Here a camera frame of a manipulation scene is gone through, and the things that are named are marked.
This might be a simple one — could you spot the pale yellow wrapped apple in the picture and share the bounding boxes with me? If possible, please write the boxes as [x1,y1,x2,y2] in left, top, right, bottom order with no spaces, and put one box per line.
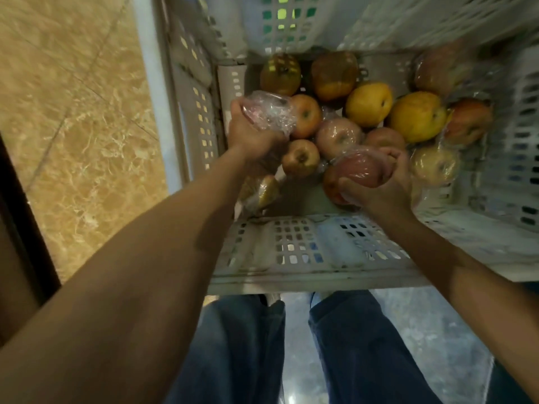
[410,145,462,187]

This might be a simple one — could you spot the person's right forearm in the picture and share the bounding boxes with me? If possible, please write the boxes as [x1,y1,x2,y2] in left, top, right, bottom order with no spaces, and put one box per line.
[373,206,539,403]

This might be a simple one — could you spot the greenish yellow apple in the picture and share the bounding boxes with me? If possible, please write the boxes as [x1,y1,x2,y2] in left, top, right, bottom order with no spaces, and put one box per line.
[259,53,302,97]

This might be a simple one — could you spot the pale film-wrapped apple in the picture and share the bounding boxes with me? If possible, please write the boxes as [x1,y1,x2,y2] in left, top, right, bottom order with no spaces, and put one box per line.
[242,91,299,136]

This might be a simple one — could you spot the person's right leg blue jeans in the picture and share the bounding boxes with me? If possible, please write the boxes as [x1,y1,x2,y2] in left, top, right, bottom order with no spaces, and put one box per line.
[308,290,443,404]

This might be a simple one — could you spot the white perforated plastic basket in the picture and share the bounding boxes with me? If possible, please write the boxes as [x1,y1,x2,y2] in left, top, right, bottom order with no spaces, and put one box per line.
[196,0,539,59]

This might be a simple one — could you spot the person's left forearm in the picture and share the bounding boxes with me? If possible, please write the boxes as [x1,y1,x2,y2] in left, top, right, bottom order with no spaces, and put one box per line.
[0,148,288,404]

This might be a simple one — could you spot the pile of red apples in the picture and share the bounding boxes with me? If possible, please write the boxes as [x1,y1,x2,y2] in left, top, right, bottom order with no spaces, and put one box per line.
[238,40,494,213]

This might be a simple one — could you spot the person's leg blue jeans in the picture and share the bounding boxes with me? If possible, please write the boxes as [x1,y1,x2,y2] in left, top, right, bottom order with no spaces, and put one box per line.
[165,294,287,404]
[308,290,443,404]

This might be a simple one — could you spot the person's left hand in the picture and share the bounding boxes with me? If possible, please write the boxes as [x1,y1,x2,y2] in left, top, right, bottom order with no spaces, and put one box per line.
[227,98,291,165]

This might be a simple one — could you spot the white plastic crate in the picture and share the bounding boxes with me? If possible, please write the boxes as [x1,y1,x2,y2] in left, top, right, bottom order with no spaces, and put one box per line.
[162,21,539,296]

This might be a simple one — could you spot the orange brown apple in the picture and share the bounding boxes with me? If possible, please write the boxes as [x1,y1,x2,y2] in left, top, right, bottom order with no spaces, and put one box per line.
[311,51,360,101]

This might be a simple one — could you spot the person's right hand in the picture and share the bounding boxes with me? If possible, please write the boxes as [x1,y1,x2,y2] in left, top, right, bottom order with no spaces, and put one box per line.
[337,146,415,223]

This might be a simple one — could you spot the person's left leg blue jeans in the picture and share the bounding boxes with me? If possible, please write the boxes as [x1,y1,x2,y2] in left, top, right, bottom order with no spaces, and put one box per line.
[165,294,287,404]

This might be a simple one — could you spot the dark wooden door frame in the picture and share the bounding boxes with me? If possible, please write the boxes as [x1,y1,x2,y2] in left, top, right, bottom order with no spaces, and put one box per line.
[0,136,62,345]

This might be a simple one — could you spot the white metal rack post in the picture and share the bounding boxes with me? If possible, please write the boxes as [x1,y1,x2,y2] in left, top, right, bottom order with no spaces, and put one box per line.
[131,0,184,195]

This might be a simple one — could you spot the dark red apple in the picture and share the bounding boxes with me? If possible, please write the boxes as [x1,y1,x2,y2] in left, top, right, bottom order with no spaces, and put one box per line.
[322,149,396,206]

